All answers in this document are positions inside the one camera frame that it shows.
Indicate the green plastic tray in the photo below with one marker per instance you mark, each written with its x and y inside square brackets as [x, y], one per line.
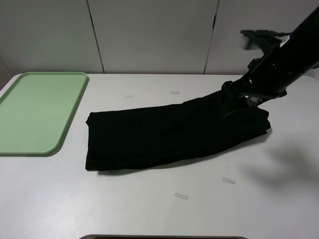
[37, 109]

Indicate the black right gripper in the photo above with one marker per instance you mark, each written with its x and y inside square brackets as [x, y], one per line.
[249, 92]

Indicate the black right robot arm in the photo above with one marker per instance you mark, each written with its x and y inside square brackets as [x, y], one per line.
[286, 57]

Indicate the black short sleeve t-shirt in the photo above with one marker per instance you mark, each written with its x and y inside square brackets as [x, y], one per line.
[155, 136]

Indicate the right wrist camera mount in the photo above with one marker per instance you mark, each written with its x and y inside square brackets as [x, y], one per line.
[264, 40]

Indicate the clear tape marker near middle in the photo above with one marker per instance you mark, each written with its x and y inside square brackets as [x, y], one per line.
[181, 196]

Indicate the clear tape marker near right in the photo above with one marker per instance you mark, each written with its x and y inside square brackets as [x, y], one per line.
[227, 180]

